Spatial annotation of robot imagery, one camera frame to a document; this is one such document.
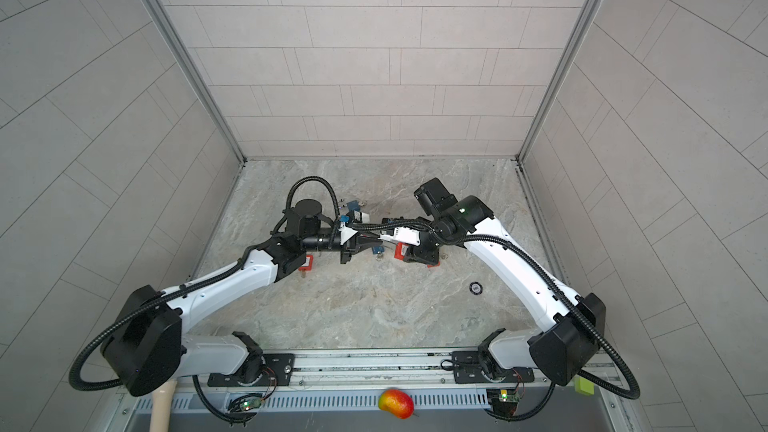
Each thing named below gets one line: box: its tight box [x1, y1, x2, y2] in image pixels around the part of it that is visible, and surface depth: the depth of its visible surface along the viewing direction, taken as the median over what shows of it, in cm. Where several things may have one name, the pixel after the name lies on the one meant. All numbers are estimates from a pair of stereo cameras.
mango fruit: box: [378, 389, 415, 419], surface depth 65 cm
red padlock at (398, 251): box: [394, 242, 409, 261], surface depth 72 cm
